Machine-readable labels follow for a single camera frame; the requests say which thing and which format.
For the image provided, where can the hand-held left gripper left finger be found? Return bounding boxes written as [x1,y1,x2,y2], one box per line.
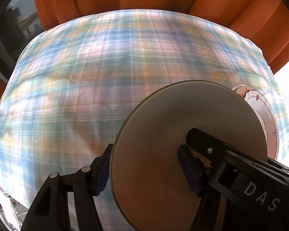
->
[20,144,114,231]

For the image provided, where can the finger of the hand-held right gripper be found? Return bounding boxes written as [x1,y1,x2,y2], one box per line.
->
[185,128,233,168]

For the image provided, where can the pastel plaid tablecloth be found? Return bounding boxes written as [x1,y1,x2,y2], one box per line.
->
[0,9,289,231]

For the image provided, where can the white lace table cover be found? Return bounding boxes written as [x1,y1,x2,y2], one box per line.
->
[0,185,27,231]

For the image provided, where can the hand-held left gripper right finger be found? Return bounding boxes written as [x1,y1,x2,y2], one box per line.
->
[178,144,226,231]

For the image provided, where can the white blue floral bowl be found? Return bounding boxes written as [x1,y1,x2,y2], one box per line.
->
[110,80,268,231]

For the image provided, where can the scalloped red motif plate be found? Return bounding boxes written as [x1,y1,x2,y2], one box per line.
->
[242,89,278,160]

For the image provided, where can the dark glass window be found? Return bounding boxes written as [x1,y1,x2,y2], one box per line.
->
[0,0,44,82]

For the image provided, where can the large round yellow floral plate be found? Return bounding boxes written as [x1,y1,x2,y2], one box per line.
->
[231,84,251,99]

